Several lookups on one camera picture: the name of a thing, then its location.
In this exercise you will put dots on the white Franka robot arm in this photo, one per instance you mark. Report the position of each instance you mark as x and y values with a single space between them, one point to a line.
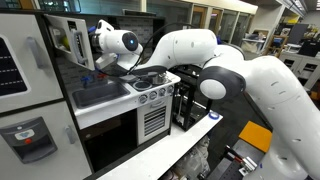
266 100

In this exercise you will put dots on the white striped toy oven door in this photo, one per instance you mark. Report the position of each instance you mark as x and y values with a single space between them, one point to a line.
146 133

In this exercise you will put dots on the white fridge door with dispenser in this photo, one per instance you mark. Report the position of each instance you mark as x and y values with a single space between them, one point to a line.
66 160

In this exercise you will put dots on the gray stove knob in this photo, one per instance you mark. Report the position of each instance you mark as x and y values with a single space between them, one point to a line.
162 92
142 99
170 89
152 95

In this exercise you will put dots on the silver toy pot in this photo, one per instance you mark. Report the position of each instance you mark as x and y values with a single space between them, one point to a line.
158 78

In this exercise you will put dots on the blue tape roll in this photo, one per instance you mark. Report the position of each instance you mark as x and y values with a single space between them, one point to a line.
213 115

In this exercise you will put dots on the gray plastic sink basin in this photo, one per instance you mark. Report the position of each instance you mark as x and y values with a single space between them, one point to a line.
100 95

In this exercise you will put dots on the black white toy kitchen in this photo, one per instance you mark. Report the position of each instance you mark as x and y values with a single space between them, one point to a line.
110 140

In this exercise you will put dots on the gray machine under table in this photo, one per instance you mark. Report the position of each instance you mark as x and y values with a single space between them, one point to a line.
193 160

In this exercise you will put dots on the yellow floor mat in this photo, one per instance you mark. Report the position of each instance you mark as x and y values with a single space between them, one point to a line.
256 136

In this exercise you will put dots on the wooden shelf unit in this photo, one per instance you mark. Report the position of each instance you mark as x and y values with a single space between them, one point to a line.
275 43

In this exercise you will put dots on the white cabinet with glass doors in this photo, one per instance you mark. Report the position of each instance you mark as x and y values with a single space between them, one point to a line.
300 66

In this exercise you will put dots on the black box device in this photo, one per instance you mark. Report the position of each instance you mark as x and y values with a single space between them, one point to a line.
310 48

